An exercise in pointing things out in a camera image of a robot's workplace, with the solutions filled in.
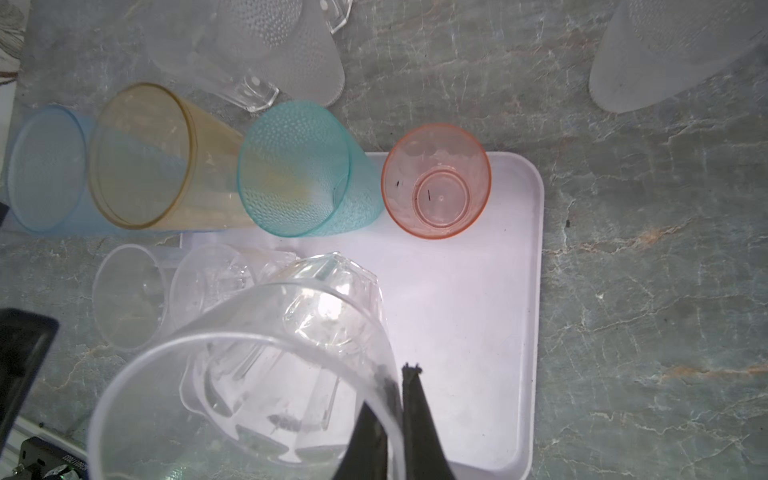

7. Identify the lilac plastic tray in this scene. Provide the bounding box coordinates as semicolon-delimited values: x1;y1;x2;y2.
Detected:
181;152;544;479

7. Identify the frosted dimpled plastic cup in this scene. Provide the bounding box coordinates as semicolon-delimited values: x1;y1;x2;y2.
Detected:
216;1;345;107

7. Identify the pink plastic cup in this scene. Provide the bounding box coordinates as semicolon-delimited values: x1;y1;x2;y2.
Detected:
381;123;492;240

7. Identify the yellow plastic cup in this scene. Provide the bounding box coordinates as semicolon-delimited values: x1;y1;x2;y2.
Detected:
88;82;253;231

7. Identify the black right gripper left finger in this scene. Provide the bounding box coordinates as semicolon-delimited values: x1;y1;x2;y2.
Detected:
332;403;388;480

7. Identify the clear faceted tumbler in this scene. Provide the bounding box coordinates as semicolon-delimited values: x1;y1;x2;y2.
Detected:
169;243;297;330
92;244;188;352
87;252;405;479

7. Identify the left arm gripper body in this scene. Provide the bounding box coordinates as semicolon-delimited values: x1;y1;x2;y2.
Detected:
1;308;59;449

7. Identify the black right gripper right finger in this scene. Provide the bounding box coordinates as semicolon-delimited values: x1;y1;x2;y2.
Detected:
402;364;455;480

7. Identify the teal dimpled plastic cup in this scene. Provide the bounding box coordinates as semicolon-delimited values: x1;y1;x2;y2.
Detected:
237;101;384;238

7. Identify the blue plastic cup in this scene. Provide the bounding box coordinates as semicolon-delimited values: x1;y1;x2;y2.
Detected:
6;105;121;237

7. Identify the clear tall glass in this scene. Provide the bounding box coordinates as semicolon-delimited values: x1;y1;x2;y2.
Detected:
143;1;279;113

